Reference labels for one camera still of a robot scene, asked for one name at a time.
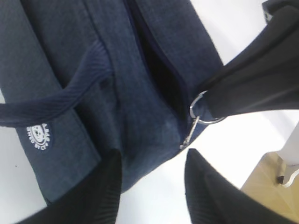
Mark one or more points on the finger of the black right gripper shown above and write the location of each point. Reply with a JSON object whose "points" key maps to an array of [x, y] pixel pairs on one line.
{"points": [[265, 75]]}

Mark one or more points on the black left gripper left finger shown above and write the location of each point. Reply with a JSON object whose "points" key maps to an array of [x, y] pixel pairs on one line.
{"points": [[95, 200]]}

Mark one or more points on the navy blue lunch bag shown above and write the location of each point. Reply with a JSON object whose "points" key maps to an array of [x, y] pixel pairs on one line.
{"points": [[82, 78]]}

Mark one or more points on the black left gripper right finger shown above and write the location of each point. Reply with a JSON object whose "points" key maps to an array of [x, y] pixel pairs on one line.
{"points": [[211, 199]]}

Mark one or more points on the white furniture leg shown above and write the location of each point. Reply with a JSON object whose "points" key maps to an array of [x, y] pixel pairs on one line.
{"points": [[289, 153]]}

